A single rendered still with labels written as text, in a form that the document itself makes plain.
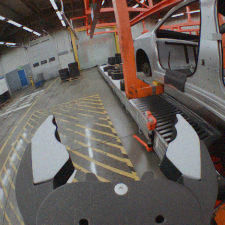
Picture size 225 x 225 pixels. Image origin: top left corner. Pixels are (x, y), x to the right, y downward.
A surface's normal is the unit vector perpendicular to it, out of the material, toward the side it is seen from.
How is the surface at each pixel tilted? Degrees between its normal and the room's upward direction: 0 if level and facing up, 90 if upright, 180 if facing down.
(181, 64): 51
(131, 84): 90
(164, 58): 87
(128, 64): 90
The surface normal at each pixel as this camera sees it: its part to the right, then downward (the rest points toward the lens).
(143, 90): 0.18, 0.47
